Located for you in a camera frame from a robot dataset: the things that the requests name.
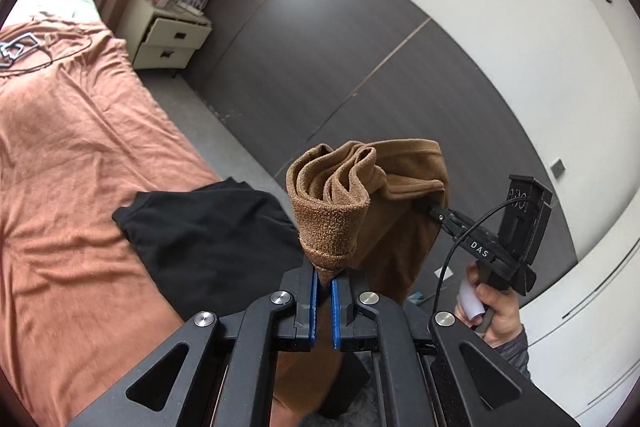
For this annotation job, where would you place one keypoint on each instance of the beige bed sheet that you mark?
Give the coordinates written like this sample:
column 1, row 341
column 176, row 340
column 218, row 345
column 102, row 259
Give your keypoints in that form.
column 79, row 11

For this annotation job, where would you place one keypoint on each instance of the right grey sleeve forearm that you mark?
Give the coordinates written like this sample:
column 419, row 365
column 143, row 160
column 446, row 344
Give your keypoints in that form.
column 515, row 352

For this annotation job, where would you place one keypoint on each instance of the white bedside drawer cabinet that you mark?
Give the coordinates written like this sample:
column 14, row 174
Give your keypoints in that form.
column 161, row 38

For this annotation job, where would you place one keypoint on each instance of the dark grey wardrobe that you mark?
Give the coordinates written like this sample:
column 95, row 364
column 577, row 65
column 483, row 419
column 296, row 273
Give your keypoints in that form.
column 286, row 75

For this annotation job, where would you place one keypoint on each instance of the tan printed t-shirt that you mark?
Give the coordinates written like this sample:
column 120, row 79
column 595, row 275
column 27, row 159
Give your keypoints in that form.
column 353, row 208

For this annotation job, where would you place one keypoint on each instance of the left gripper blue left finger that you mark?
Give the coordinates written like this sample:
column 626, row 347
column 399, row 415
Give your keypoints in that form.
column 306, row 306

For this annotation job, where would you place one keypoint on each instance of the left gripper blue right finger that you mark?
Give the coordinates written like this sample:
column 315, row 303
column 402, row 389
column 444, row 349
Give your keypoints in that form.
column 343, row 311

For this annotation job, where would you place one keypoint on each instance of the orange-brown bed blanket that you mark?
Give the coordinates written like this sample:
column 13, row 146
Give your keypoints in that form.
column 80, row 137

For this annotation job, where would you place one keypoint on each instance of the folded black garment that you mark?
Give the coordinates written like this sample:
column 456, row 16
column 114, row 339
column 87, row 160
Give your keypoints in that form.
column 216, row 249

